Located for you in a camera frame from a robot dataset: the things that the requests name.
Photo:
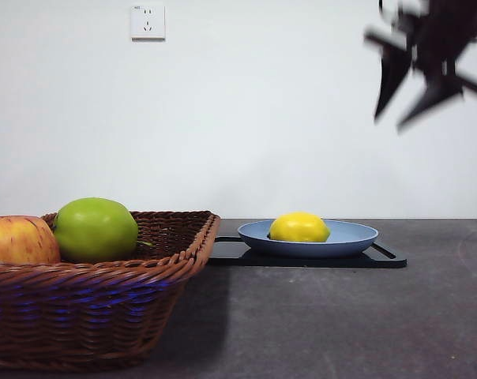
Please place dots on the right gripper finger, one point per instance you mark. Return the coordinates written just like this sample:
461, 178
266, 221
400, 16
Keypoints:
436, 94
392, 71

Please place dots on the yellow lemon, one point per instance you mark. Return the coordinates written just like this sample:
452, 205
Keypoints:
297, 227

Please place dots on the blue round plate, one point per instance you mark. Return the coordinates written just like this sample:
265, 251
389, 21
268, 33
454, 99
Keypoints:
301, 248

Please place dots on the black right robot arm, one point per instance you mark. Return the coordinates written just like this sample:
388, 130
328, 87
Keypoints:
451, 23

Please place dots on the brown wicker basket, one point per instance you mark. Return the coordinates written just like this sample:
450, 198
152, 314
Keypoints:
84, 308

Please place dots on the black flat tray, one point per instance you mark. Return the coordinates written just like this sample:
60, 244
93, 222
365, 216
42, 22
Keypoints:
384, 262

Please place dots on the small green leaf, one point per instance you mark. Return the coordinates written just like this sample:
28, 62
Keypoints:
145, 243

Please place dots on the green apple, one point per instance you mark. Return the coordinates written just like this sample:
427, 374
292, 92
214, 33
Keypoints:
96, 229

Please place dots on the red yellow apple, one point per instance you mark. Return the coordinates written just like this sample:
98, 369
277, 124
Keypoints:
17, 241

